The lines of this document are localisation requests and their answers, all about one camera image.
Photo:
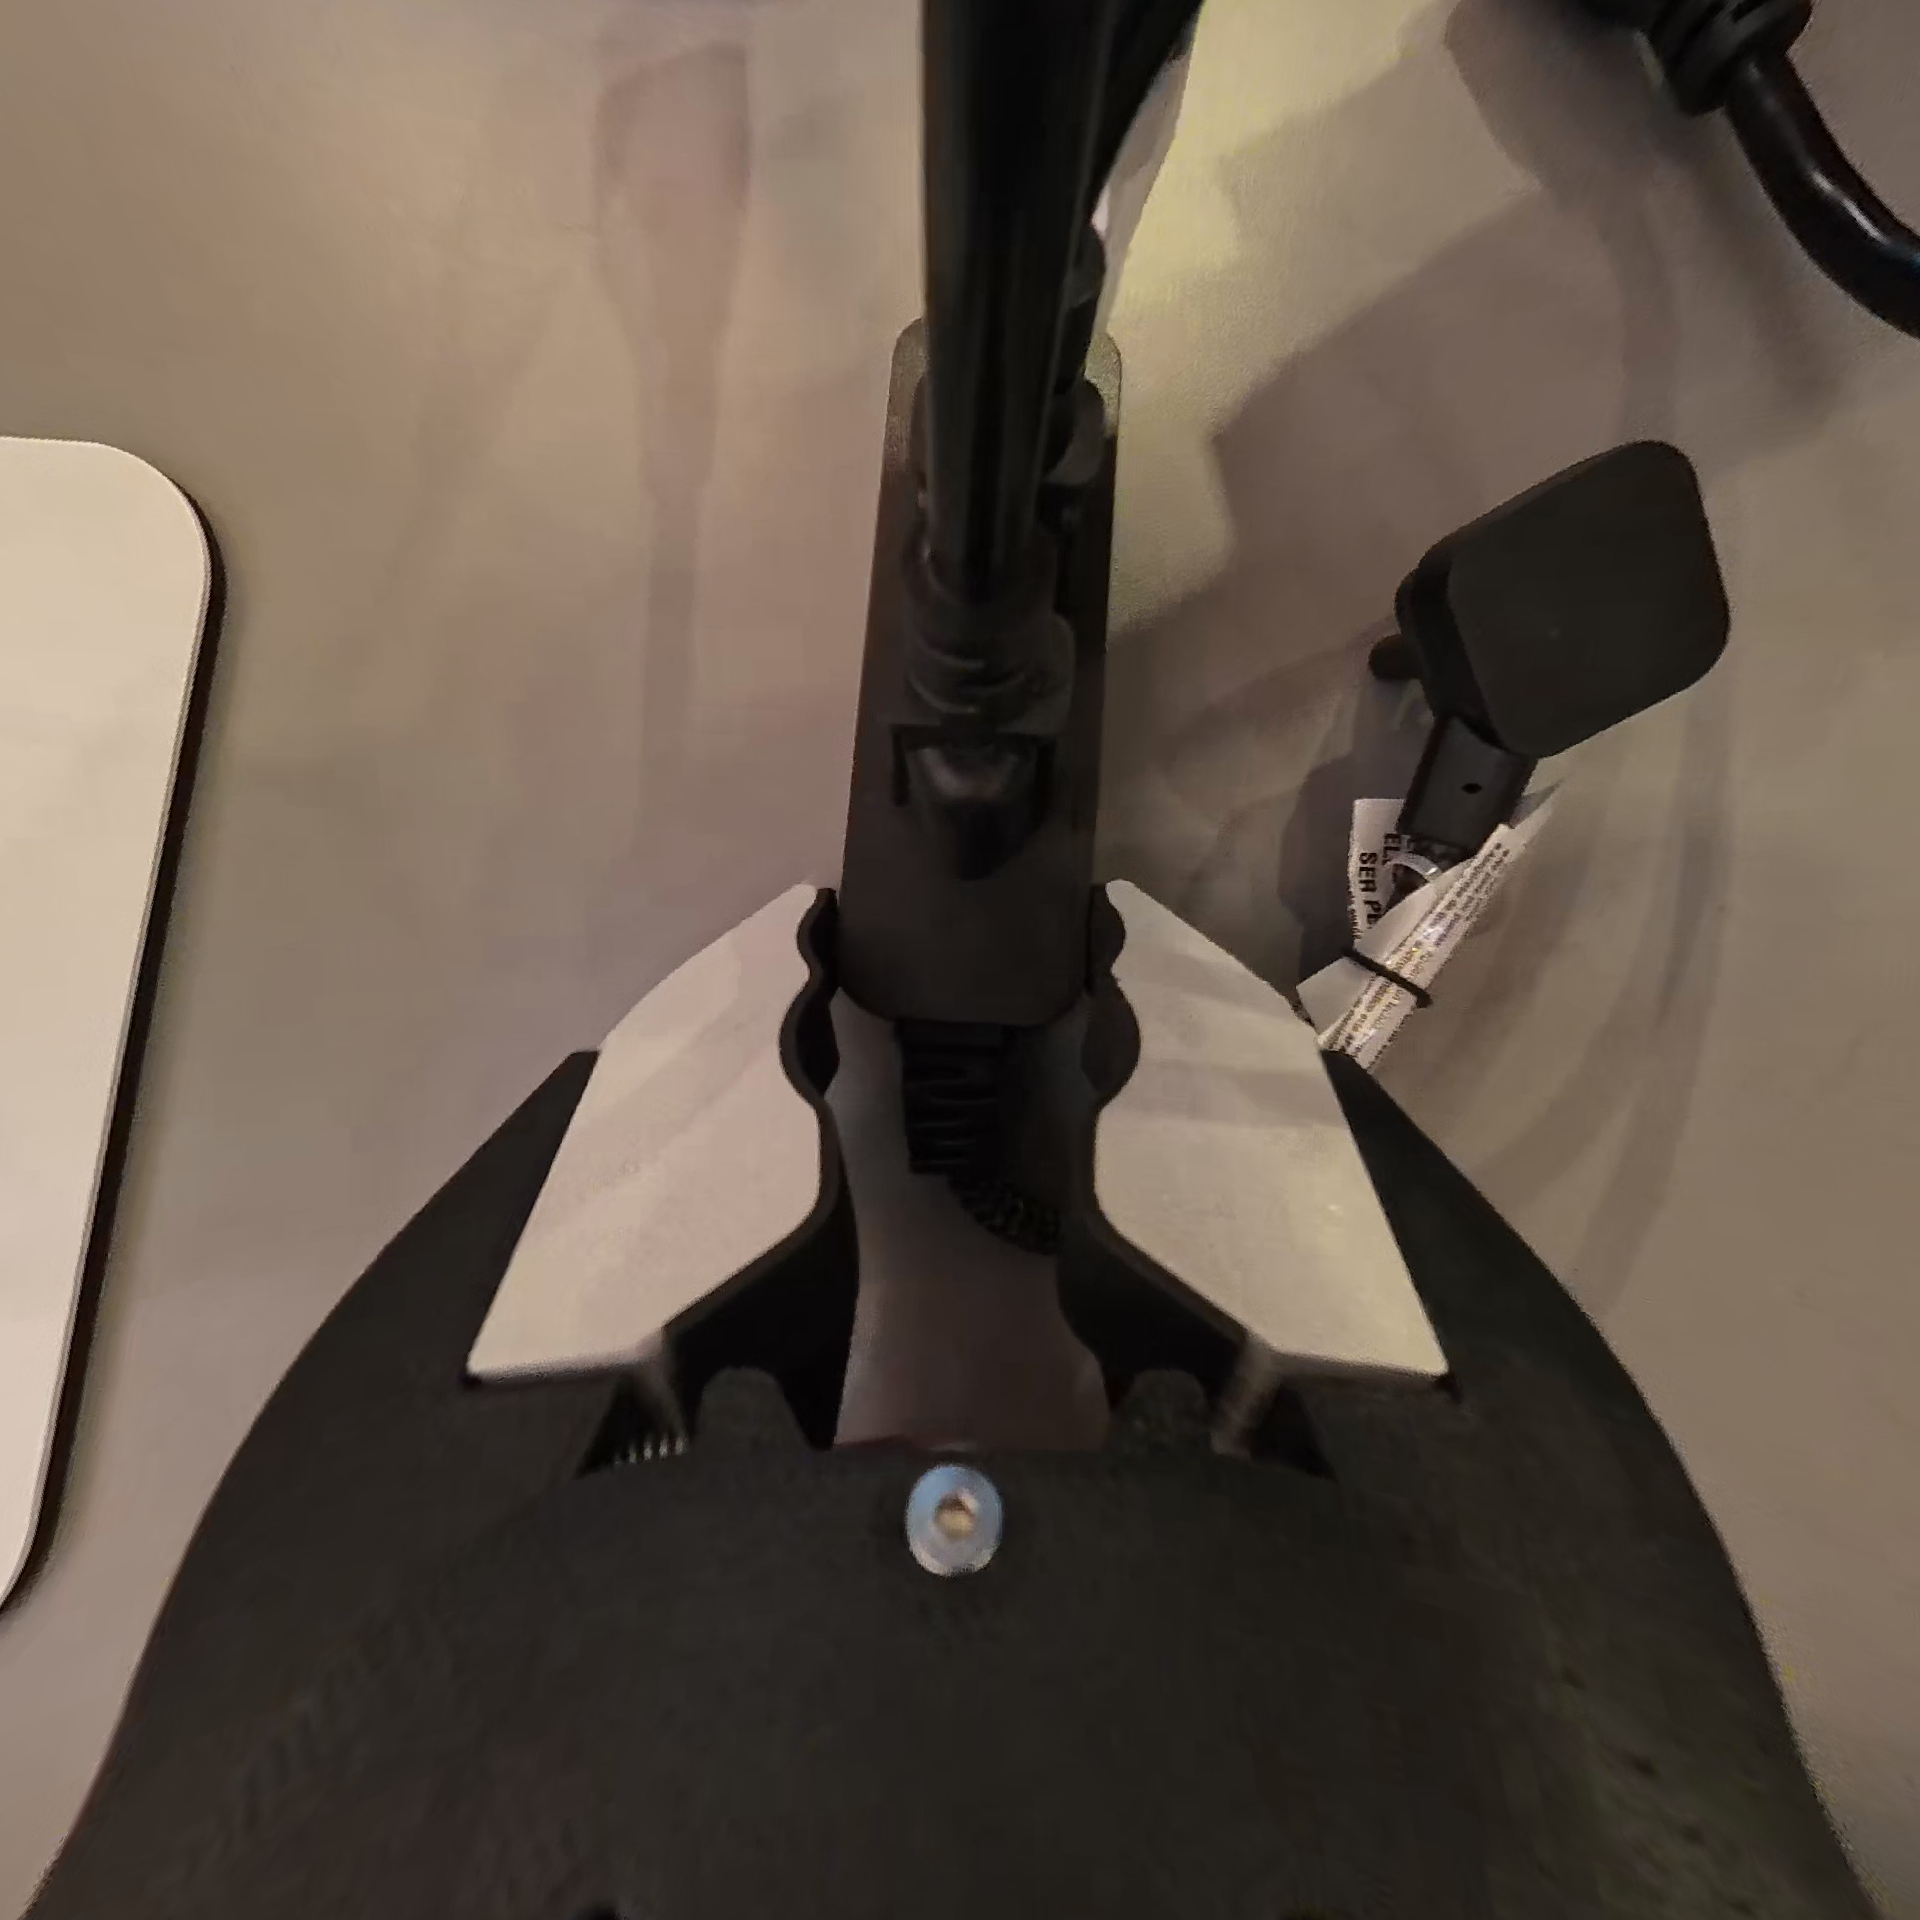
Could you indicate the black power strip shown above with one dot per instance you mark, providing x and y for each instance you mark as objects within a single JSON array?
[{"x": 961, "y": 945}]

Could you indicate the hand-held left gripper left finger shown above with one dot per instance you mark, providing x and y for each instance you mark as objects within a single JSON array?
[{"x": 662, "y": 1201}]

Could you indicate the white board with black edge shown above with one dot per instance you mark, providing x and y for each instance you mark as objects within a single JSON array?
[{"x": 89, "y": 902}]

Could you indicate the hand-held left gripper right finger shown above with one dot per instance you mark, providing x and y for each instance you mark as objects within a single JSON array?
[{"x": 1259, "y": 1201}]

